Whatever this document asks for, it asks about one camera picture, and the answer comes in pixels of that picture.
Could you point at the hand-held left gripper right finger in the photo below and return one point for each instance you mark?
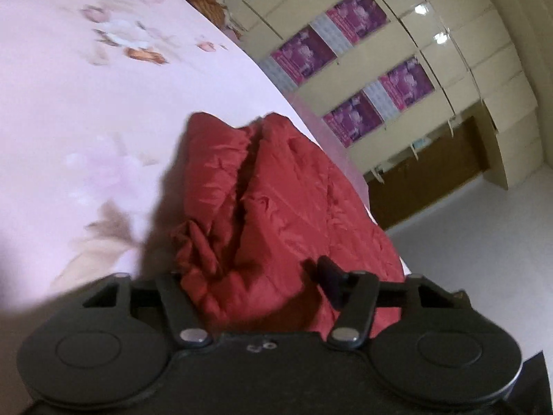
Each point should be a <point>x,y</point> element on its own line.
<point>330,276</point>

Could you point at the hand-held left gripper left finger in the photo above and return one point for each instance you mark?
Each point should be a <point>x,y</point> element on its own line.
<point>173,294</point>

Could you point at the red puffer jacket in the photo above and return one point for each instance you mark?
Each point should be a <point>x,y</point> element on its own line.
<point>281,203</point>

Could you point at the pink floral bedsheet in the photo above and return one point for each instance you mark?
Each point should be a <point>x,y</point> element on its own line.
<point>65,138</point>

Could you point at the cream wardrobe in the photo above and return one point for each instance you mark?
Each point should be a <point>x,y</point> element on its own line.
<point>475,30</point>

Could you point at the purple wall poster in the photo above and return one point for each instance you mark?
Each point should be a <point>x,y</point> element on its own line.
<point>302,54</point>
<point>356,15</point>
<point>406,82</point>
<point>352,119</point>

